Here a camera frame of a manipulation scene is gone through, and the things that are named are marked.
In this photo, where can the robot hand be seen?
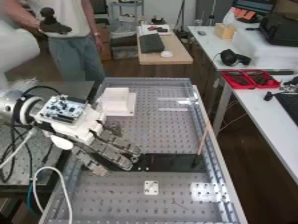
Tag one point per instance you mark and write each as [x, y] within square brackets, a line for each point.
[84, 125]

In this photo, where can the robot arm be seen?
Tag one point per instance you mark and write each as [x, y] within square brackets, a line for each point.
[15, 50]

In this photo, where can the small white box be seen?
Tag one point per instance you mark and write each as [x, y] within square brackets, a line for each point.
[118, 100]

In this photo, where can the person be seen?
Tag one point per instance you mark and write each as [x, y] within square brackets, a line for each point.
[71, 50]

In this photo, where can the black plate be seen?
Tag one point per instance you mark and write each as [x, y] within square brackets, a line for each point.
[173, 163]

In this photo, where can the small white square plate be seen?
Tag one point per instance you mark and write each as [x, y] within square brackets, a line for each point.
[151, 187]

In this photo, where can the thin stick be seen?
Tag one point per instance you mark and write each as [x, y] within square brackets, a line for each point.
[205, 135]

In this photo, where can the white mouse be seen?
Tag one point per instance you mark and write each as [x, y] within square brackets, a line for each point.
[167, 54]

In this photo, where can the dark keyboard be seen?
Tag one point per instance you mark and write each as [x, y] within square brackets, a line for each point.
[152, 42]

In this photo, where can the wooden desk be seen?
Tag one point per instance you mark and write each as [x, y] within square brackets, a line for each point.
[173, 50]

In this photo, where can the dark handheld device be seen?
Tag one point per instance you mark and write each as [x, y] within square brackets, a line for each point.
[54, 25]

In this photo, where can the white desk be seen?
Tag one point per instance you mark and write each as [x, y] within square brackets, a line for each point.
[213, 50]
[267, 123]

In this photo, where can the red tray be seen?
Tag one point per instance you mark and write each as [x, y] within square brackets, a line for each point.
[237, 80]
[265, 79]

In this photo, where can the black headphones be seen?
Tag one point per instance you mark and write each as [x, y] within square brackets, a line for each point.
[231, 57]

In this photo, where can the black mouse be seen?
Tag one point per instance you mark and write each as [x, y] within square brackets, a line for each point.
[268, 96]

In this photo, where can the black keyboard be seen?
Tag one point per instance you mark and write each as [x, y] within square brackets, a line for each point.
[290, 106]

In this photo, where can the black case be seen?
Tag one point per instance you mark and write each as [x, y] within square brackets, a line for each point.
[280, 31]

